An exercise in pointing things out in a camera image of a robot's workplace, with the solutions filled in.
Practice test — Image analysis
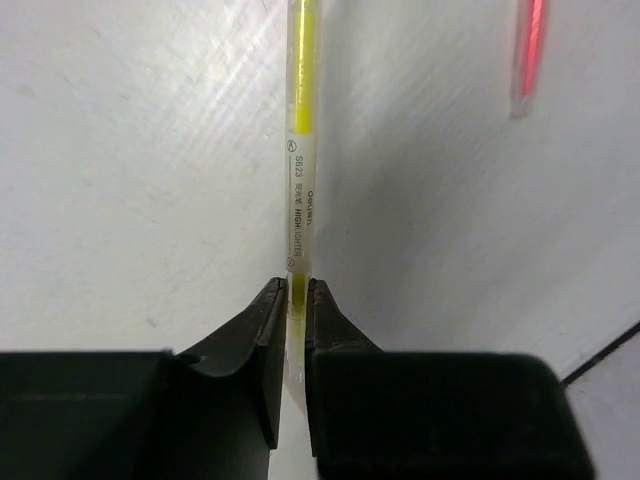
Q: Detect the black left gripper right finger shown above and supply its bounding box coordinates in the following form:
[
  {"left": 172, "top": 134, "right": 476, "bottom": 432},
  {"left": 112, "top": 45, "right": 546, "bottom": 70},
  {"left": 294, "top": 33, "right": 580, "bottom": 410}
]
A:
[{"left": 305, "top": 280, "right": 596, "bottom": 479}]

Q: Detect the slim pink highlighter pen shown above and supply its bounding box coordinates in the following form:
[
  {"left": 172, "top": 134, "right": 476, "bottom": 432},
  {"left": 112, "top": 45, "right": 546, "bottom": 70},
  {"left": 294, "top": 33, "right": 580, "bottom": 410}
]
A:
[{"left": 510, "top": 0, "right": 549, "bottom": 119}]

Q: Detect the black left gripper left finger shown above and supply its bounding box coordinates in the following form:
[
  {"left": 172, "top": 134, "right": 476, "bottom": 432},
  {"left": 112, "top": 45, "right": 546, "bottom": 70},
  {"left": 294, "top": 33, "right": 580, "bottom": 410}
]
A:
[{"left": 1, "top": 278, "right": 287, "bottom": 479}]

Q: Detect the slim yellow highlighter pen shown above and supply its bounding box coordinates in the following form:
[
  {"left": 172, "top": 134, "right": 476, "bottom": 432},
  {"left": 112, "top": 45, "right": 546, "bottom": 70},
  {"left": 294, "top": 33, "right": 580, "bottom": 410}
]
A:
[{"left": 284, "top": 0, "right": 321, "bottom": 388}]

